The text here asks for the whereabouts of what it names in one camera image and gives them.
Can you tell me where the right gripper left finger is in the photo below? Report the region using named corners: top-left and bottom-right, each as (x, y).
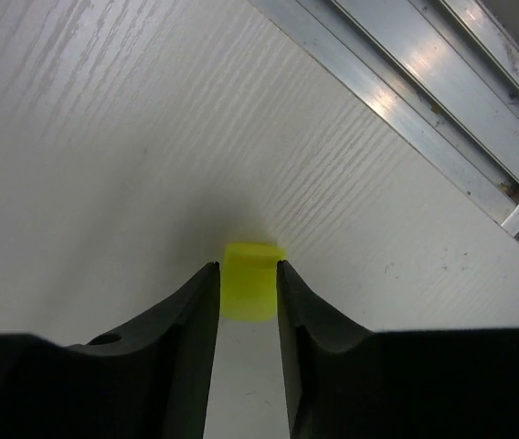
top-left (0, 262), bottom-right (219, 438)

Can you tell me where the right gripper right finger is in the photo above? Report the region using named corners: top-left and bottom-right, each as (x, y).
top-left (277, 261), bottom-right (519, 438)

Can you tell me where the yellow highlighter cap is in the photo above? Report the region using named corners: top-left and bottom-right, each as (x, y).
top-left (220, 242), bottom-right (286, 322)

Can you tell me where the aluminium rail right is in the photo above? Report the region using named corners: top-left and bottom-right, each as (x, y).
top-left (257, 1), bottom-right (519, 242)

